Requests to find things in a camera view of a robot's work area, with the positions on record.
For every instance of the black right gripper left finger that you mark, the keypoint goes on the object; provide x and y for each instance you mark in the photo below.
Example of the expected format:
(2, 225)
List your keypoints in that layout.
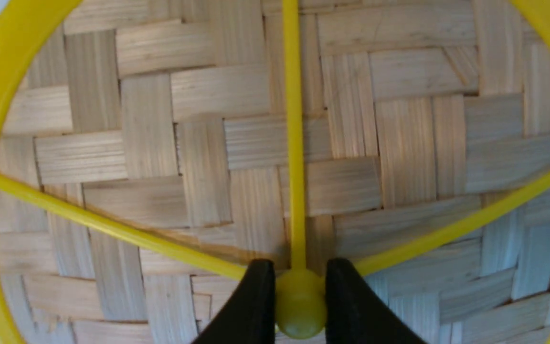
(248, 317)

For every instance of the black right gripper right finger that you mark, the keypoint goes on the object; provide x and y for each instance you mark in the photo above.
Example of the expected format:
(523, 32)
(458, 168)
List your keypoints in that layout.
(355, 314)

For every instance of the woven bamboo steamer lid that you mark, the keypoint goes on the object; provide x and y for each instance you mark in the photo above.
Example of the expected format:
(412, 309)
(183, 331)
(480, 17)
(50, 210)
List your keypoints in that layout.
(151, 149)

